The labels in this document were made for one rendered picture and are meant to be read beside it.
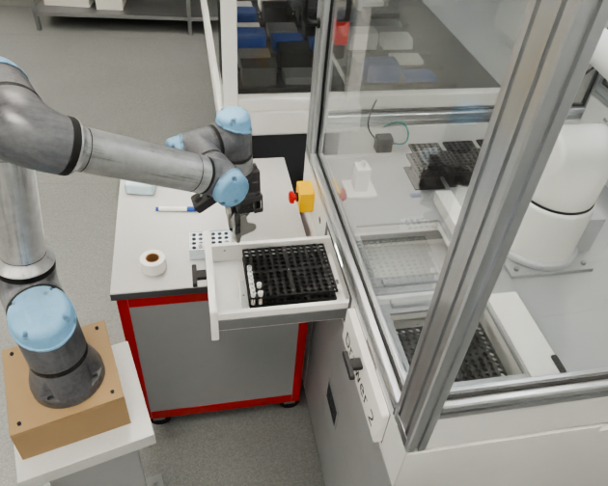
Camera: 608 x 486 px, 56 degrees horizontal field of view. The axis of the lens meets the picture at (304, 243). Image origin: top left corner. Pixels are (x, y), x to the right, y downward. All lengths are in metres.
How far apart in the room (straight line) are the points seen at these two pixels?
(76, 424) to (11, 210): 0.47
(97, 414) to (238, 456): 0.94
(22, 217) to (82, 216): 1.98
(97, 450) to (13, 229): 0.51
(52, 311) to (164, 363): 0.79
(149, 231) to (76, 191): 1.55
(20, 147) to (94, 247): 2.02
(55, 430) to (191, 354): 0.65
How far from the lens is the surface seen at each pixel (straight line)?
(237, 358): 1.91
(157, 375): 1.95
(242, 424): 2.23
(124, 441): 1.36
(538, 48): 0.65
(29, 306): 1.19
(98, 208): 3.17
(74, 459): 1.37
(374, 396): 1.22
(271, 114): 2.11
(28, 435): 1.33
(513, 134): 0.68
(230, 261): 1.57
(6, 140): 0.95
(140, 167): 1.02
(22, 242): 1.20
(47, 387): 1.29
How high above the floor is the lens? 1.93
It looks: 42 degrees down
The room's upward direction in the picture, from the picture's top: 5 degrees clockwise
